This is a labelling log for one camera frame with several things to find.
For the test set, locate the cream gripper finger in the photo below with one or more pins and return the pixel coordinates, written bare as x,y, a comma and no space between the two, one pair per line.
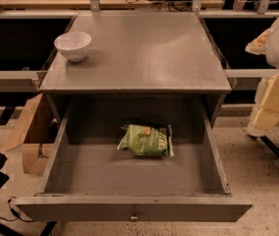
258,46
265,112

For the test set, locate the green jalapeno chip bag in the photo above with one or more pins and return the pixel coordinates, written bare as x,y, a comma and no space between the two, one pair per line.
147,141

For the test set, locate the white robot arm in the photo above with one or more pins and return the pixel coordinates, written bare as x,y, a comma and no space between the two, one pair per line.
272,55

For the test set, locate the grey cabinet counter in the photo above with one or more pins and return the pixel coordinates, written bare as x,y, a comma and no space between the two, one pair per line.
142,52

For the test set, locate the metal drawer knob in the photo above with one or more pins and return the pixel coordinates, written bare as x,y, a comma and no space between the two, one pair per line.
134,217

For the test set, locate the grey open top drawer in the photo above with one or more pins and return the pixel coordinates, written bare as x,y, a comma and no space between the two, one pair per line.
87,178

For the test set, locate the white ceramic bowl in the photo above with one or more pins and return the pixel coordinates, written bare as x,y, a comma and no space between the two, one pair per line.
73,45

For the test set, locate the brown cardboard box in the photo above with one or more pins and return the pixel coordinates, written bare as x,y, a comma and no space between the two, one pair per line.
34,132

